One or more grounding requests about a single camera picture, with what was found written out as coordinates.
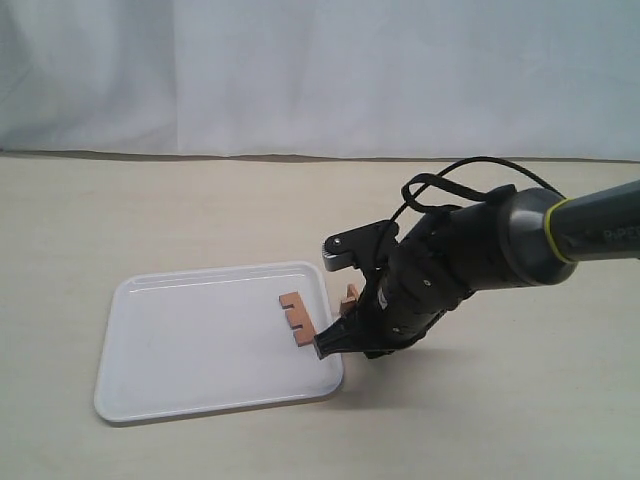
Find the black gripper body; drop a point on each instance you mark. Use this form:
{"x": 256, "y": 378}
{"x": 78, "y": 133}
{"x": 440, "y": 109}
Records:
{"x": 415, "y": 289}

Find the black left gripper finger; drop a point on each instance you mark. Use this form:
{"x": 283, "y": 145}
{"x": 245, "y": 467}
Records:
{"x": 338, "y": 338}

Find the wooden notched plank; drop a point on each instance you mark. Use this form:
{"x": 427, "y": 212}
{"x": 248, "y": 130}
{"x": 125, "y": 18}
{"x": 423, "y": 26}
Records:
{"x": 350, "y": 299}
{"x": 298, "y": 318}

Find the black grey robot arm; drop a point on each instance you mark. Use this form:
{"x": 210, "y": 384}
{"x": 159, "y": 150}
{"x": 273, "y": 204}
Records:
{"x": 505, "y": 238}

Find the white plastic tray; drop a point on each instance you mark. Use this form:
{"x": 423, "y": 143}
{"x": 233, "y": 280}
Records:
{"x": 199, "y": 342}

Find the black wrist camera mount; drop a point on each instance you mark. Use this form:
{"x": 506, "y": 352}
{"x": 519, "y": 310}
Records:
{"x": 365, "y": 248}

